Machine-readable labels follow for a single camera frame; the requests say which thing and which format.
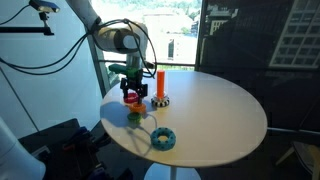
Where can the orange stacking peg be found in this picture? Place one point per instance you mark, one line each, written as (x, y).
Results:
(160, 83)

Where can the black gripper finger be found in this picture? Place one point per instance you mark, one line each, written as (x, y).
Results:
(124, 89)
(142, 91)

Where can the blue and orange bar clamp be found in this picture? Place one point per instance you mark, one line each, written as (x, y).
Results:
(96, 173)
(76, 138)

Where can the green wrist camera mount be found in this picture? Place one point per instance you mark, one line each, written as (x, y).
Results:
(118, 69)

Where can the black camera stand boom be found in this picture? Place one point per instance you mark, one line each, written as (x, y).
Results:
(23, 29)

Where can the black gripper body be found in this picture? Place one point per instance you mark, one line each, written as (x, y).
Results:
(134, 78)

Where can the camera on stand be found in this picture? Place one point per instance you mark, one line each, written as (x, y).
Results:
(44, 6)

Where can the black perforated base board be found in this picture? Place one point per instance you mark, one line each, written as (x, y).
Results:
(66, 150)

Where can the wooden chair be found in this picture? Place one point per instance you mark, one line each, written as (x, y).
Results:
(305, 155)

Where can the white rounded machine cover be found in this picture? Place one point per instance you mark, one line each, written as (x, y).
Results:
(16, 156)

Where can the metal window railing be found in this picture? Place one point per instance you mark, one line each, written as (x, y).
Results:
(173, 64)

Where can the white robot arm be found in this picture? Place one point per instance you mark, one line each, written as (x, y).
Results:
(113, 36)

